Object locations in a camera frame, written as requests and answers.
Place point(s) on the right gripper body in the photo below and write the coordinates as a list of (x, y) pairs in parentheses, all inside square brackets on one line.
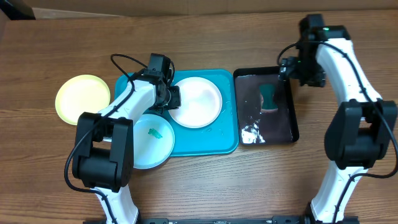
[(286, 69)]

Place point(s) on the green sponge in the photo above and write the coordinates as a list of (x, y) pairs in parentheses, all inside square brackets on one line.
[(267, 98)]

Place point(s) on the yellow-green rimmed plate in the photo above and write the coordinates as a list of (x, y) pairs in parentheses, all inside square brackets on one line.
[(83, 93)]

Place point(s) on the light blue plate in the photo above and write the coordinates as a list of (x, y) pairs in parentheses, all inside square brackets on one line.
[(150, 152)]

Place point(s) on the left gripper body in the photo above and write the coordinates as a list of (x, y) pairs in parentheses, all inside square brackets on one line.
[(171, 101)]

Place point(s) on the black water tray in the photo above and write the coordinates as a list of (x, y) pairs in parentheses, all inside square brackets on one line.
[(255, 127)]

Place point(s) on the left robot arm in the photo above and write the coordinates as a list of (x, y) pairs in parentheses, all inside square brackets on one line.
[(107, 142)]

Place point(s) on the dark object top left corner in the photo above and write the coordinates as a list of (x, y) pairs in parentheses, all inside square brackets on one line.
[(17, 10)]

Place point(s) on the white plate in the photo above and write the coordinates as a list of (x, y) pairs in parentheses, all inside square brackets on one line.
[(201, 103)]

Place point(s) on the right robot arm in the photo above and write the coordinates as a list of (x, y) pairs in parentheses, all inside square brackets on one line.
[(362, 128)]

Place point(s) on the green stain on blue plate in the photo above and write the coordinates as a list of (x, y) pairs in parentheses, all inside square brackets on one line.
[(155, 133)]

